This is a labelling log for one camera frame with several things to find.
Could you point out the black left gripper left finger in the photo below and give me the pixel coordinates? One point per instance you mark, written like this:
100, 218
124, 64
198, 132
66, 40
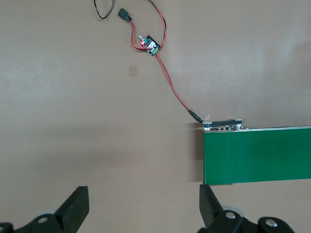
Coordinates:
73, 206

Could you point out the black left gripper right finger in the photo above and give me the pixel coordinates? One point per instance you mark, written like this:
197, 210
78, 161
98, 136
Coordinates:
210, 206

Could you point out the green conveyor belt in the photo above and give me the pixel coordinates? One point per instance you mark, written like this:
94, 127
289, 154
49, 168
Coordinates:
255, 155

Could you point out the pale square tape patch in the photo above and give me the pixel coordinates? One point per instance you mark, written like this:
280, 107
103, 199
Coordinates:
133, 71

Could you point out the small green controller board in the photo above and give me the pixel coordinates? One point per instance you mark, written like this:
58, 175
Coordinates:
151, 46

